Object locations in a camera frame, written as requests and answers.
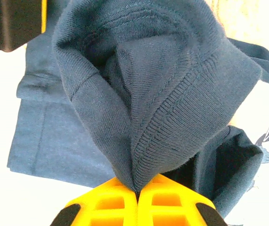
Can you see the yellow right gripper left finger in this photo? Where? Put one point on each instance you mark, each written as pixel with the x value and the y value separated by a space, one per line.
pixel 129 209

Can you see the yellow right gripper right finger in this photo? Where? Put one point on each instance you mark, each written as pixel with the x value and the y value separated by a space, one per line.
pixel 146 209

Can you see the dark blue t-shirt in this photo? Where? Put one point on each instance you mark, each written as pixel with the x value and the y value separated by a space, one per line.
pixel 148 94

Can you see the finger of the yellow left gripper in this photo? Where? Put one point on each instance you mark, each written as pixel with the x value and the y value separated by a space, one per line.
pixel 44 14

